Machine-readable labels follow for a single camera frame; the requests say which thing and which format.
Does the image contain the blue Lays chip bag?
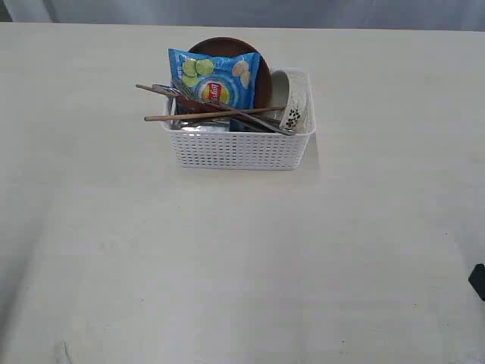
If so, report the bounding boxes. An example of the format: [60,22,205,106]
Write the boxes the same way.
[168,49,261,109]

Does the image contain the stainless steel table knife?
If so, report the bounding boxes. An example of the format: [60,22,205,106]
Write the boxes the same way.
[152,83,281,126]

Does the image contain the stainless steel fork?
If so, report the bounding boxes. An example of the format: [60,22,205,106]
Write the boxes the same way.
[171,79,296,136]

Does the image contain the brown round plate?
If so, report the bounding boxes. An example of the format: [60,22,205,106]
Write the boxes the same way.
[189,37,272,108]

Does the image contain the white plastic lattice basket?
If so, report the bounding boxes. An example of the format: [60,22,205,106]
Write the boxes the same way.
[161,69,316,170]

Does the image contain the white ceramic bowl black flowers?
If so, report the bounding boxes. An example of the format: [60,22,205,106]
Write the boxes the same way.
[266,68,308,132]

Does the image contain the dark red wooden spoon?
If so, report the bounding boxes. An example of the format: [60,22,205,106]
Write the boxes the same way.
[174,96,214,114]

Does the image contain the black object at table edge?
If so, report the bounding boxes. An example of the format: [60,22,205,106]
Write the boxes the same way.
[468,263,485,302]

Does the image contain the wooden chopstick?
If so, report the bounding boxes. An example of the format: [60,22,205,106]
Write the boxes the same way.
[144,107,284,122]
[135,84,179,98]

